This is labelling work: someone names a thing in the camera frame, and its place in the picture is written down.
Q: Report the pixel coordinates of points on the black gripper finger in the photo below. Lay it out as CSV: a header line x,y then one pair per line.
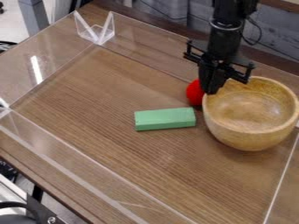
x,y
205,70
216,80

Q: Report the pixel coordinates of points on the red plush fruit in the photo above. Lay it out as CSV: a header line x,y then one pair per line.
x,y
194,93

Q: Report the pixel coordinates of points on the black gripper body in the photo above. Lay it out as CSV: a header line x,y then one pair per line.
x,y
236,64

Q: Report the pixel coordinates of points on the clear acrylic tray wall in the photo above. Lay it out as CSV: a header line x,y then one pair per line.
x,y
72,84

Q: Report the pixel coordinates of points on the black clamp bracket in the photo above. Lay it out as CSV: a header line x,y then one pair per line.
x,y
26,211

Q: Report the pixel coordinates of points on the wooden bowl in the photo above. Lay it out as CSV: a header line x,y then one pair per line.
x,y
251,116

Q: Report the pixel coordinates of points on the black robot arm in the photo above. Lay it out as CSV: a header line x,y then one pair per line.
x,y
216,55

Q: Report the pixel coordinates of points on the grey table leg post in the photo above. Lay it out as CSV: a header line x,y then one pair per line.
x,y
33,15

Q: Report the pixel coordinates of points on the green rectangular block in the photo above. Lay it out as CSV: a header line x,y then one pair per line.
x,y
160,119

